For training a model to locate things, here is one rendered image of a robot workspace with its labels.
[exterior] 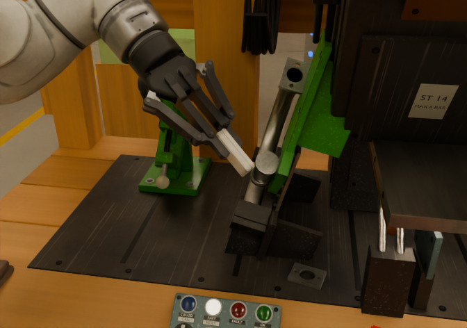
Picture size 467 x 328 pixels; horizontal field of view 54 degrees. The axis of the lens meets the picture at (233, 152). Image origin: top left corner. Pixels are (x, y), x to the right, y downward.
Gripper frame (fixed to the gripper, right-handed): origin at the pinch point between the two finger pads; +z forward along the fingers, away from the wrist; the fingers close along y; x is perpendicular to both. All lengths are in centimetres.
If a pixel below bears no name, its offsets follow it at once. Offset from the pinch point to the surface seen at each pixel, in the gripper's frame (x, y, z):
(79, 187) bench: 47, -14, -20
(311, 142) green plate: -0.2, 11.2, 5.8
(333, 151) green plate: -0.5, 13.0, 9.1
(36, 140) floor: 272, 10, -123
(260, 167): 4.4, 3.9, 3.9
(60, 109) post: 54, -5, -42
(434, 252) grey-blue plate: -5.1, 11.9, 28.4
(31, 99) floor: 335, 35, -181
